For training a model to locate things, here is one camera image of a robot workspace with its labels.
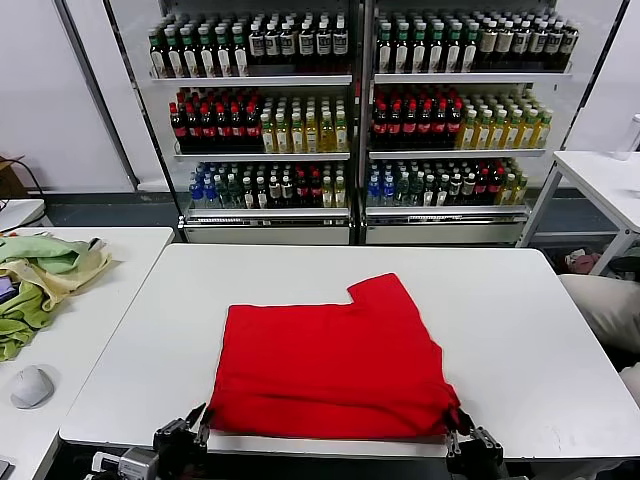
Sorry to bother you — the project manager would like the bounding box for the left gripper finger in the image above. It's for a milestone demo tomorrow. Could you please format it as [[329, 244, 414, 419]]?
[[155, 402, 207, 442], [195, 408, 216, 448]]

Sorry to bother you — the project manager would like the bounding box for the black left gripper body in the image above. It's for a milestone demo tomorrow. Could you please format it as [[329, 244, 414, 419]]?
[[152, 424, 209, 480]]

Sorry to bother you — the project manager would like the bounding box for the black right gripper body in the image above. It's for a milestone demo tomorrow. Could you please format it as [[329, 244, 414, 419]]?
[[447, 442, 506, 480]]

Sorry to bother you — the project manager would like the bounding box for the red shirt with print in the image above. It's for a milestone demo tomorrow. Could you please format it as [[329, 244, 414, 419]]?
[[206, 272, 461, 441]]

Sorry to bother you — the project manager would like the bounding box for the pinkish clothes pile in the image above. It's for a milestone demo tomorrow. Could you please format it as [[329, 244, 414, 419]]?
[[564, 249, 604, 275]]

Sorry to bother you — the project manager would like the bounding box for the grey rounded mouse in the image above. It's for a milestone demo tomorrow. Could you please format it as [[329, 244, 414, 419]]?
[[9, 364, 55, 410]]

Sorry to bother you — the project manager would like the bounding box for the beige cushion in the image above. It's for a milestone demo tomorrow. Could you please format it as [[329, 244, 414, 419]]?
[[558, 273, 640, 351], [619, 363, 640, 406]]

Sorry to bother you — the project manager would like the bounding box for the cream garment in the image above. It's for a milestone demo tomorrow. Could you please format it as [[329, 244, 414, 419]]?
[[0, 244, 114, 312]]

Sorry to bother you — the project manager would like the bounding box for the olive green towel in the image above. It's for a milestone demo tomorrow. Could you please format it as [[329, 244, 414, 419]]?
[[0, 282, 56, 362]]

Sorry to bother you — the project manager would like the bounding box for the light green garment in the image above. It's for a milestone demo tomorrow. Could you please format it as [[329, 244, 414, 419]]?
[[0, 234, 97, 275]]

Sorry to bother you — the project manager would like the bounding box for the purple patterned item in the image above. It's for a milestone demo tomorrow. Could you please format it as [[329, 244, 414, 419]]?
[[0, 275, 22, 304]]

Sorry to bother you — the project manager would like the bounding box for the dark green bag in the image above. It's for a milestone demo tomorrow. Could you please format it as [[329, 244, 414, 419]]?
[[607, 255, 640, 281]]

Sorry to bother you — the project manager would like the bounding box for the white side table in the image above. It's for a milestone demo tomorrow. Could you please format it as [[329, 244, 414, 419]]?
[[517, 149, 640, 276]]

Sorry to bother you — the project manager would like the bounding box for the brown cardboard box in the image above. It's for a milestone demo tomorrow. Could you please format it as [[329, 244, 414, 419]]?
[[0, 154, 29, 199]]

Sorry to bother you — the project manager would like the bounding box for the drinks display shelf unit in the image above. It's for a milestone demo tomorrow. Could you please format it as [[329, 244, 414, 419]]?
[[102, 0, 362, 246], [360, 0, 631, 249]]

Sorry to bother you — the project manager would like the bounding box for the green cap tea bottle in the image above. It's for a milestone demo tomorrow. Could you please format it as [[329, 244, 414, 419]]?
[[148, 25, 166, 78], [427, 20, 447, 74], [410, 20, 429, 74], [375, 20, 394, 74], [181, 24, 200, 78], [215, 23, 233, 77], [231, 22, 250, 77], [198, 23, 217, 78], [462, 21, 480, 74], [392, 20, 412, 74], [445, 20, 464, 74], [164, 24, 183, 78]]

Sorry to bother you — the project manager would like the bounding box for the white label dark bottle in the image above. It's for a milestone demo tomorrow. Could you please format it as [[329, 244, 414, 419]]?
[[280, 19, 299, 71], [297, 18, 316, 71], [315, 17, 333, 71], [264, 19, 282, 71], [248, 20, 266, 71], [332, 16, 350, 71]]

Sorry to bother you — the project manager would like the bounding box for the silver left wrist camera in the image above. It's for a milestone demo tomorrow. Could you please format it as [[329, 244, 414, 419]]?
[[92, 447, 160, 480]]

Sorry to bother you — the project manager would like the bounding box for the black wall cable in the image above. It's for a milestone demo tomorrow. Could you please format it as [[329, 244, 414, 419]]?
[[17, 157, 47, 211]]

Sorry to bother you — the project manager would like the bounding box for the grey metal frame pole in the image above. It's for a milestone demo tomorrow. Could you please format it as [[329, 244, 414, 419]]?
[[53, 0, 139, 190]]

